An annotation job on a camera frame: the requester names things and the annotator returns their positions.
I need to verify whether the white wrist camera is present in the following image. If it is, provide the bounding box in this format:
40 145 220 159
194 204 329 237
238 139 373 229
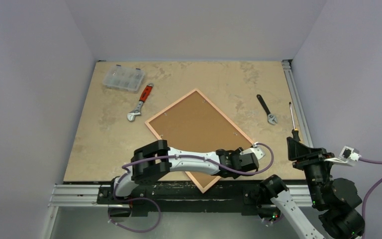
324 145 362 166
240 145 266 160

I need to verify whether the clear plastic screw box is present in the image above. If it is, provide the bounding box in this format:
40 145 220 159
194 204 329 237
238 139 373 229
102 65 145 92

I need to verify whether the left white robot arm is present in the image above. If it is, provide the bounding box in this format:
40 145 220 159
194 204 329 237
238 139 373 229
109 140 265 204

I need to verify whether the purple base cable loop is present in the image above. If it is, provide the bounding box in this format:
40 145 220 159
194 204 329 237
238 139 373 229
106 197 162 233

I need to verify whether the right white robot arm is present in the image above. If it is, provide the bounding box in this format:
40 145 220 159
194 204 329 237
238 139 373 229
259 137 365 239

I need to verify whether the black adjustable wrench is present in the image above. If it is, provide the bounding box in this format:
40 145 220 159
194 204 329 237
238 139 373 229
256 94 278 125

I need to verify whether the red handled adjustable wrench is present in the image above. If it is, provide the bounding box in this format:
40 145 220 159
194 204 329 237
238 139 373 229
127 83 154 122

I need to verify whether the aluminium frame rail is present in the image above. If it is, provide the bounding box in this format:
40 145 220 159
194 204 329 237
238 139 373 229
49 61 312 207

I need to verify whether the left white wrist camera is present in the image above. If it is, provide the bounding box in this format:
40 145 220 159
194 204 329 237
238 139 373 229
240 145 266 160

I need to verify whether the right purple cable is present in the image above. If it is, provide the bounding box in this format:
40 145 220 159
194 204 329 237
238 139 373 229
357 156 382 232

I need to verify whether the pink picture frame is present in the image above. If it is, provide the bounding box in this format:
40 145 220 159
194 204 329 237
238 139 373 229
144 88 256 194

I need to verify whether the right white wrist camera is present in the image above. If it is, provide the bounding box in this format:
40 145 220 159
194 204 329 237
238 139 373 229
324 145 362 166

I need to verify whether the yellow black screwdriver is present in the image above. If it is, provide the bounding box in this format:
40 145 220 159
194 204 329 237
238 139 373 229
288 102 301 142

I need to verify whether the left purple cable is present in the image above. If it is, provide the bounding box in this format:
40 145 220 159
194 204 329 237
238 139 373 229
113 142 275 199

